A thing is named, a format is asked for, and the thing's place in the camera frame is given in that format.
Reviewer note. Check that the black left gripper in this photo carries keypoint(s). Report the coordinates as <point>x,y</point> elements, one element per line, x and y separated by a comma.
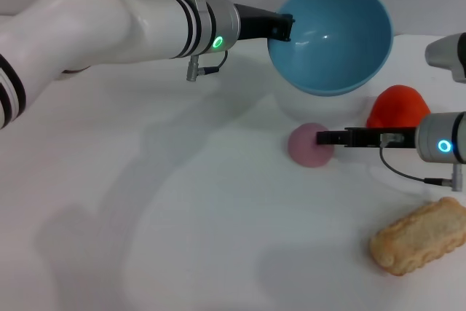
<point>255,25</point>

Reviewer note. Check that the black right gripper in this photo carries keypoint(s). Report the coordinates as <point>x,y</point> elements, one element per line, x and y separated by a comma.
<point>367,138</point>

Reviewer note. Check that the pink toy peach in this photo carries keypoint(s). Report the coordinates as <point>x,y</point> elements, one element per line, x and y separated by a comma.
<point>304,147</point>

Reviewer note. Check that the blue bowl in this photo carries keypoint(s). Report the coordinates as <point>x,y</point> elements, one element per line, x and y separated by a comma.
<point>335,49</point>

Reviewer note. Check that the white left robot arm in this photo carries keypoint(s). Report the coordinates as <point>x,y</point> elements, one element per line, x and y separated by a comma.
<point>91,27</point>

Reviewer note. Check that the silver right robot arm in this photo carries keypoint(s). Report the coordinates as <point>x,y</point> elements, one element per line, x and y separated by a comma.
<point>448,132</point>

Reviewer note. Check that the red pepper toy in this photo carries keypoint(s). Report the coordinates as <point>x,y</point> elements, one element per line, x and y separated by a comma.
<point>397,107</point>

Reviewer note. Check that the toasted bread slice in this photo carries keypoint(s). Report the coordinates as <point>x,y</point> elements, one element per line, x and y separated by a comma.
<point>418,238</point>

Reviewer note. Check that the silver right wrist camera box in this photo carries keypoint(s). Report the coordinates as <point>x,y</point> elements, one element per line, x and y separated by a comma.
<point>448,52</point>

